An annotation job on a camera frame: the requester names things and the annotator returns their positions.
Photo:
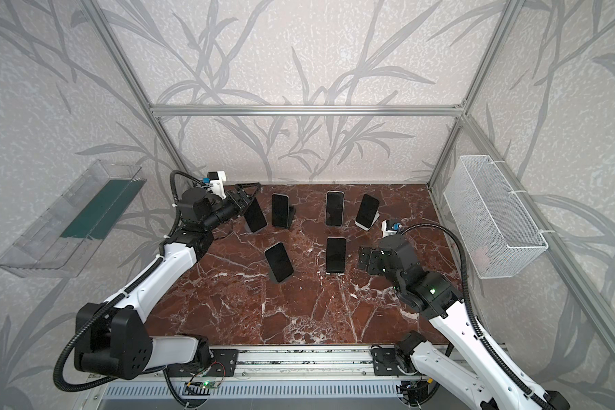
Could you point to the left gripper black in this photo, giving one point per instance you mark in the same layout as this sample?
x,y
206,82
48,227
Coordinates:
x,y
238,198

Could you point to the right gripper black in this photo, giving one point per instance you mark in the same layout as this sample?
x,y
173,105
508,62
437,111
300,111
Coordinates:
x,y
366,259

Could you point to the phone pink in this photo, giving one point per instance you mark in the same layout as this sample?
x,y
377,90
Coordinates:
x,y
336,254

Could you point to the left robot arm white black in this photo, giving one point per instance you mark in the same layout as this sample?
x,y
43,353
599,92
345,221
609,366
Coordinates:
x,y
111,338

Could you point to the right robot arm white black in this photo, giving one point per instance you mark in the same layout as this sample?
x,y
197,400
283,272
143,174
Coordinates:
x,y
435,298

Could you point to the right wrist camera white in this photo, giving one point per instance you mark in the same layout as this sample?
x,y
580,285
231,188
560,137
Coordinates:
x,y
390,227

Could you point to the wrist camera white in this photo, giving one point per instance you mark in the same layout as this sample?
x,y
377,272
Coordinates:
x,y
215,183
390,227

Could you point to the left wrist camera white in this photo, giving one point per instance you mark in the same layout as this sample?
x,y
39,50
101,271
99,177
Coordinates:
x,y
215,183

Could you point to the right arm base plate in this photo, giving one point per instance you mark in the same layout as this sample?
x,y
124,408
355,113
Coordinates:
x,y
384,361

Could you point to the white wire mesh basket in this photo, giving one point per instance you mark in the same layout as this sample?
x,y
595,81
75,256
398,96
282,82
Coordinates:
x,y
499,233

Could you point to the aluminium front rail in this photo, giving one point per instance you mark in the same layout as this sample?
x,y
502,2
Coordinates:
x,y
334,362

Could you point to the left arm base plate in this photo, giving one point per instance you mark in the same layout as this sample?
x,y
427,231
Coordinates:
x,y
222,365

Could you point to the clear plastic wall tray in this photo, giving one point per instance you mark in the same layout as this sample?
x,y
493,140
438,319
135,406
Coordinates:
x,y
64,238

